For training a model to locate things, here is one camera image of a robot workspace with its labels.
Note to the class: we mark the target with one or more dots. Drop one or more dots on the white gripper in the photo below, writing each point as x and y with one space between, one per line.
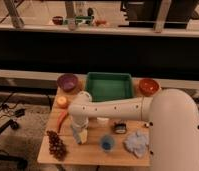
83 133

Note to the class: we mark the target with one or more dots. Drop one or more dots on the blue sponge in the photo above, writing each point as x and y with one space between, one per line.
76 136

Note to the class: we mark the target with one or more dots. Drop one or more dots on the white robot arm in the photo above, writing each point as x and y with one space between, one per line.
173 119

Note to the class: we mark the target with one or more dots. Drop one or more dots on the white plastic cup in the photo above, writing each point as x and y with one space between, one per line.
102 121

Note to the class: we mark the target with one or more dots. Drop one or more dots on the blue plastic cup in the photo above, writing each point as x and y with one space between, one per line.
107 143

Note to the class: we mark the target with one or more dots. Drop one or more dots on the orange carrot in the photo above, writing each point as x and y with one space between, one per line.
60 119

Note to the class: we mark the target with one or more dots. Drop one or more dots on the wooden folding table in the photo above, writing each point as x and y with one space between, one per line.
89 155

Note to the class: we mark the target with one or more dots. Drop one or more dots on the bunch of dark grapes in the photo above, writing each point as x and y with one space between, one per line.
56 146

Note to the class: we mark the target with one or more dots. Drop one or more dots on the apple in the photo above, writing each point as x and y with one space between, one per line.
62 102

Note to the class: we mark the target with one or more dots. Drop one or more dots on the small black tin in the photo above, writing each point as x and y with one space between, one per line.
120 128

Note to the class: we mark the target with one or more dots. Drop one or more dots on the green plastic tray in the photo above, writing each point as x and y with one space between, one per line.
109 86

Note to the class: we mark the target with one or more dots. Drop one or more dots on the purple bowl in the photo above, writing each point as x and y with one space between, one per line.
67 82

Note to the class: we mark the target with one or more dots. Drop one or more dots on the light blue cloth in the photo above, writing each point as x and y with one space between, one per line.
137 143

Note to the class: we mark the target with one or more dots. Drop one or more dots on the red bowl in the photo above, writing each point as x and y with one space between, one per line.
148 86

